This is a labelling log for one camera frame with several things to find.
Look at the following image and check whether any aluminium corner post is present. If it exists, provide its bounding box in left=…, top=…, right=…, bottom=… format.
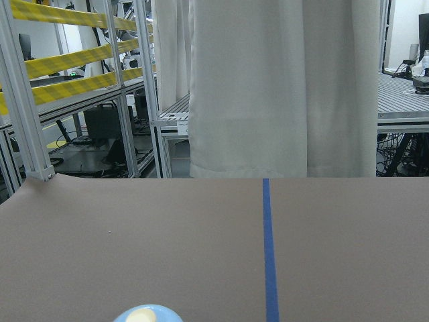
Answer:
left=1, top=1, right=55, bottom=182

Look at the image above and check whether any light blue call bell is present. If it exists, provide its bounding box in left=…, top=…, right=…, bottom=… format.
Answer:
left=114, top=305, right=183, bottom=322

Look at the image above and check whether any yellow striped barrier tape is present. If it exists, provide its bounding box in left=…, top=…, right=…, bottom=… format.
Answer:
left=0, top=0, right=157, bottom=115

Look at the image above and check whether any white curtain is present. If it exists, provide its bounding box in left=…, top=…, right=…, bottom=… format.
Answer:
left=151, top=1, right=380, bottom=178

